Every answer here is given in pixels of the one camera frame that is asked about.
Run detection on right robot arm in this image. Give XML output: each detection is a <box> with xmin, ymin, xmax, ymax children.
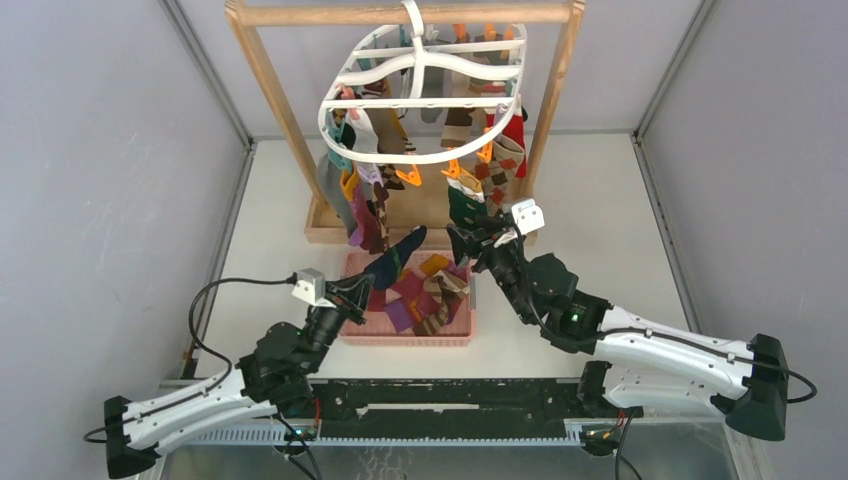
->
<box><xmin>447</xmin><ymin>216</ymin><xmax>818</xmax><ymax>442</ymax></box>

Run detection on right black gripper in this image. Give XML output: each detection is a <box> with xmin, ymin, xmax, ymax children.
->
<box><xmin>447</xmin><ymin>213</ymin><xmax>535</xmax><ymax>323</ymax></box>

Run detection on white oval clip hanger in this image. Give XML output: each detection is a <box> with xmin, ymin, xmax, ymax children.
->
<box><xmin>317</xmin><ymin>1</ymin><xmax>528</xmax><ymax>171</ymax></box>

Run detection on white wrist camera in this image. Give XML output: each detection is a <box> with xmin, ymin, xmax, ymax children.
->
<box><xmin>496</xmin><ymin>197</ymin><xmax>545</xmax><ymax>247</ymax></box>
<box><xmin>292</xmin><ymin>268</ymin><xmax>332</xmax><ymax>308</ymax></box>

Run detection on brown white striped sock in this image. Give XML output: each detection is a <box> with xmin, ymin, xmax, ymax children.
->
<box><xmin>412</xmin><ymin>270</ymin><xmax>470</xmax><ymax>336</ymax></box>

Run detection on navy green sock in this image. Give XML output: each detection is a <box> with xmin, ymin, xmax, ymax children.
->
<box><xmin>363</xmin><ymin>226</ymin><xmax>428</xmax><ymax>291</ymax></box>

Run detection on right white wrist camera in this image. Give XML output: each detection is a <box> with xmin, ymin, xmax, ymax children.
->
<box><xmin>496</xmin><ymin>197</ymin><xmax>545</xmax><ymax>247</ymax></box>

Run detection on grey sock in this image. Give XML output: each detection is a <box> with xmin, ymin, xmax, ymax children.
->
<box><xmin>316</xmin><ymin>154</ymin><xmax>358</xmax><ymax>237</ymax></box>

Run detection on maroon purple striped sock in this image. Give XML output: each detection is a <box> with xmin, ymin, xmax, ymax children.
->
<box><xmin>366</xmin><ymin>253</ymin><xmax>471</xmax><ymax>337</ymax></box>

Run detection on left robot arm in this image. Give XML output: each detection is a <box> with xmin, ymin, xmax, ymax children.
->
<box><xmin>84</xmin><ymin>269</ymin><xmax>376</xmax><ymax>479</ymax></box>

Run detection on white green sock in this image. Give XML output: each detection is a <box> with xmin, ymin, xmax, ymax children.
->
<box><xmin>446</xmin><ymin>169</ymin><xmax>488</xmax><ymax>230</ymax></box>

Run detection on red sock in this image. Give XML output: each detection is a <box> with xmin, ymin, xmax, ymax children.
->
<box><xmin>503</xmin><ymin>100</ymin><xmax>528</xmax><ymax>179</ymax></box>

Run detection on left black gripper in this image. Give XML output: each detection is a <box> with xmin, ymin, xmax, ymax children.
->
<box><xmin>302</xmin><ymin>269</ymin><xmax>376</xmax><ymax>373</ymax></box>

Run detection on pink perforated plastic basket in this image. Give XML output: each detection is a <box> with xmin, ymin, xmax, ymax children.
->
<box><xmin>341</xmin><ymin>250</ymin><xmax>477</xmax><ymax>347</ymax></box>

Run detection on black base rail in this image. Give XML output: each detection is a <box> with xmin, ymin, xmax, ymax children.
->
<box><xmin>248</xmin><ymin>377</ymin><xmax>644</xmax><ymax>440</ymax></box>

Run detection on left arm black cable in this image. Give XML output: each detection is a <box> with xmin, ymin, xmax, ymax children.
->
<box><xmin>188</xmin><ymin>276</ymin><xmax>296</xmax><ymax>379</ymax></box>

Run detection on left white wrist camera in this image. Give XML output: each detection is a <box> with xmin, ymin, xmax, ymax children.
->
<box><xmin>292</xmin><ymin>268</ymin><xmax>332</xmax><ymax>308</ymax></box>

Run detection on brown argyle sock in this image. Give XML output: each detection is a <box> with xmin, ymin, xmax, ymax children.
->
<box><xmin>370</xmin><ymin>109</ymin><xmax>407</xmax><ymax>256</ymax></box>

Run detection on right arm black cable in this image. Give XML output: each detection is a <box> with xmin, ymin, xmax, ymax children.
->
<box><xmin>510</xmin><ymin>221</ymin><xmax>817</xmax><ymax>405</ymax></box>

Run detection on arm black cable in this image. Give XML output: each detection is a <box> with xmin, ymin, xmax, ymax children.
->
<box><xmin>510</xmin><ymin>221</ymin><xmax>817</xmax><ymax>405</ymax></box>
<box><xmin>188</xmin><ymin>276</ymin><xmax>296</xmax><ymax>379</ymax></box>

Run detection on wooden hanger rack frame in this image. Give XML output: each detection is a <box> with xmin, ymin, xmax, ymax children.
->
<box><xmin>225</xmin><ymin>1</ymin><xmax>584</xmax><ymax>246</ymax></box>

